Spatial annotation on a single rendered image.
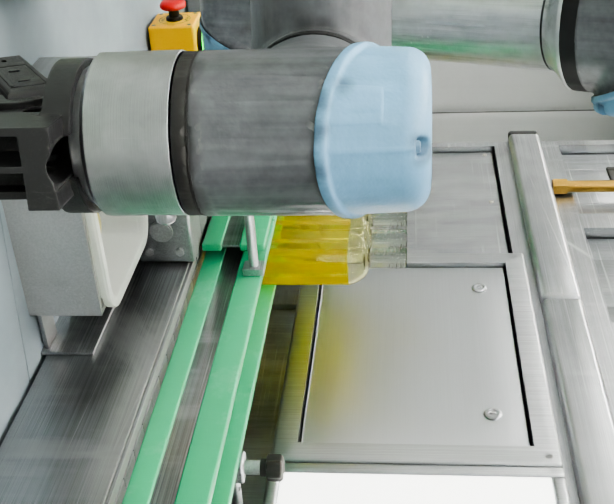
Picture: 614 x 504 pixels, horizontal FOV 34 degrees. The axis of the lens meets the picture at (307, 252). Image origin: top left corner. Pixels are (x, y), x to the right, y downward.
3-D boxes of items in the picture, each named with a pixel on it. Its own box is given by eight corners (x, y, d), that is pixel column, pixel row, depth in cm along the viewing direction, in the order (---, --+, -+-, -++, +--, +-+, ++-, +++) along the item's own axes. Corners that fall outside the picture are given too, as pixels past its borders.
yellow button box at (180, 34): (150, 71, 152) (198, 70, 151) (143, 24, 148) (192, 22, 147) (160, 55, 158) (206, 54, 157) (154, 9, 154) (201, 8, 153)
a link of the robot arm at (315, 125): (428, 186, 50) (432, 242, 42) (213, 188, 51) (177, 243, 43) (428, 27, 47) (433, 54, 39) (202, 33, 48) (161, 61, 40)
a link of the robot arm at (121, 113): (196, 35, 47) (210, 196, 50) (103, 38, 48) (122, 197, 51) (160, 69, 40) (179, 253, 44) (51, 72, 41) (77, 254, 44)
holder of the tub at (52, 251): (39, 357, 106) (110, 358, 106) (-19, 121, 92) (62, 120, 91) (84, 272, 121) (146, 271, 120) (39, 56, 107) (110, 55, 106)
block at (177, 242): (138, 266, 121) (194, 266, 121) (126, 198, 116) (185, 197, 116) (145, 251, 124) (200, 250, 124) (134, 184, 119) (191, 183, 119)
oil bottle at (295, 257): (210, 287, 132) (370, 287, 130) (205, 251, 129) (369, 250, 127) (217, 264, 137) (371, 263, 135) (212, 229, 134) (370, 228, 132)
